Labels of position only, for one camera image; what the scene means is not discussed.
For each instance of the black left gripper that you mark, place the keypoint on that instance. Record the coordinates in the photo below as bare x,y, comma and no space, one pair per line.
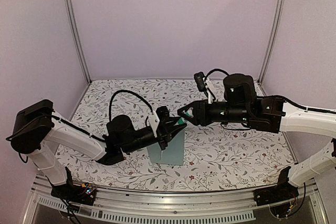
165,133

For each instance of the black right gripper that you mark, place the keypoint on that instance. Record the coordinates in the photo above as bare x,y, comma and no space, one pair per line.
197,119

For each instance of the teal envelope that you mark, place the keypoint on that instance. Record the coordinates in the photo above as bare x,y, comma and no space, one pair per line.
173,154

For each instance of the green white glue stick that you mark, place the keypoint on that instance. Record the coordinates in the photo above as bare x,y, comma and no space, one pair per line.
183,120

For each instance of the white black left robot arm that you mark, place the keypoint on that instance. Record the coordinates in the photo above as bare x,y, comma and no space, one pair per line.
38,123

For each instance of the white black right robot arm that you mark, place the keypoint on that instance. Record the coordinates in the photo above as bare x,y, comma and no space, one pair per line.
272,114

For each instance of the floral patterned table mat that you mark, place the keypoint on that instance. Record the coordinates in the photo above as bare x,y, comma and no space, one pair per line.
215,157

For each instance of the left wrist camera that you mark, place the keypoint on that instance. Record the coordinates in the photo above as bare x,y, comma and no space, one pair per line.
156,117

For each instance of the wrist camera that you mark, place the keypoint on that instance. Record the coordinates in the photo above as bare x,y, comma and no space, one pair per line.
156,117
205,86

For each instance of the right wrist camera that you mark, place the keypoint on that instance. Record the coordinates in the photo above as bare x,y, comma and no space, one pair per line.
205,86

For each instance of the aluminium front rail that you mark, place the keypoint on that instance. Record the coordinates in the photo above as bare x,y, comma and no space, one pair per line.
116,205

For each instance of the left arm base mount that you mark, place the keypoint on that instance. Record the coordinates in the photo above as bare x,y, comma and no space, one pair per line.
82,194

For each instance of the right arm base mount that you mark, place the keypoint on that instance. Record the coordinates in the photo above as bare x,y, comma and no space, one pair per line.
281,191

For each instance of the right aluminium frame post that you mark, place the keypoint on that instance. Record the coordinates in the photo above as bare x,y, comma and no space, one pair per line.
271,41

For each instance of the aluminium frame post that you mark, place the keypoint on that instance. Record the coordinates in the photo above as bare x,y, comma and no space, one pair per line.
271,41
76,40

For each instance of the left aluminium frame post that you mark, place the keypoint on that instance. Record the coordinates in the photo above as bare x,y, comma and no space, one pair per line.
76,40

